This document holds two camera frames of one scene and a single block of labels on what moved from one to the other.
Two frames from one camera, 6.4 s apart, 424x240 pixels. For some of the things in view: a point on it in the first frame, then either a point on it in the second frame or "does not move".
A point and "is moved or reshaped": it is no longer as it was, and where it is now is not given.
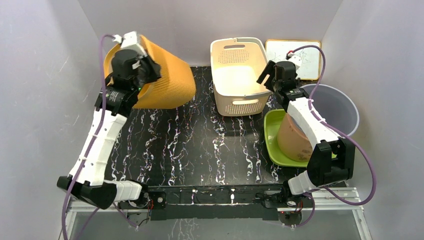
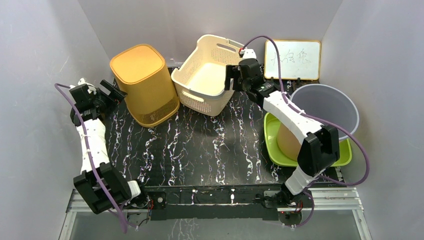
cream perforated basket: x=237 y=64 is moved or reshaped
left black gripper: x=154 y=68 -> x=111 y=97
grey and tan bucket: x=329 y=104 does not move
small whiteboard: x=276 y=50 does not move
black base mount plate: x=233 y=202 does not move
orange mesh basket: x=177 y=85 is moved or reshaped
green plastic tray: x=272 y=119 does not move
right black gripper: x=270 y=70 -> x=232 y=71
